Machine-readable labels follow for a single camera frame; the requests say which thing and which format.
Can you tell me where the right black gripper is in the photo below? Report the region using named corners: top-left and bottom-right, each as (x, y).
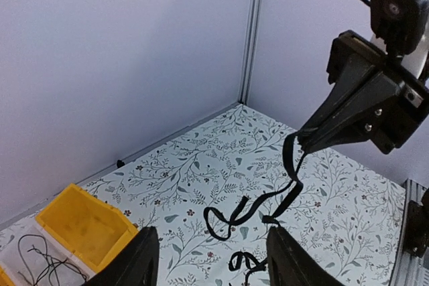
top-left (300, 31), bottom-right (428, 154)

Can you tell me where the front aluminium rail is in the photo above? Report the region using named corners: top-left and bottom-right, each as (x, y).
top-left (389, 179), bottom-right (428, 286)

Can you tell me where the right yellow plastic bin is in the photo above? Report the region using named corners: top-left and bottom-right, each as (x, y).
top-left (36, 184), bottom-right (138, 273)

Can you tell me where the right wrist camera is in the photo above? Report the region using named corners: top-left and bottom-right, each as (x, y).
top-left (370, 0), bottom-right (428, 80)

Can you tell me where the white translucent plastic bin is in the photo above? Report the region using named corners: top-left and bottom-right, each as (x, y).
top-left (1, 222), bottom-right (96, 285)

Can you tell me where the right aluminium frame post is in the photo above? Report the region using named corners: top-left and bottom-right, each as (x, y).
top-left (237, 0), bottom-right (262, 105)

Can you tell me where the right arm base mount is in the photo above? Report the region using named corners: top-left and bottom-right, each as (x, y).
top-left (404, 190), bottom-right (428, 258)

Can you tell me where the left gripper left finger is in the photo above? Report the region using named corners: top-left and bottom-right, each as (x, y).
top-left (88, 226), bottom-right (160, 286)

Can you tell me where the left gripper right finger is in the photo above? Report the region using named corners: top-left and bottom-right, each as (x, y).
top-left (266, 226), bottom-right (342, 286)

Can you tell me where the black ribbon cable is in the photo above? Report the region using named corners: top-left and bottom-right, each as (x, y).
top-left (204, 131), bottom-right (308, 286)

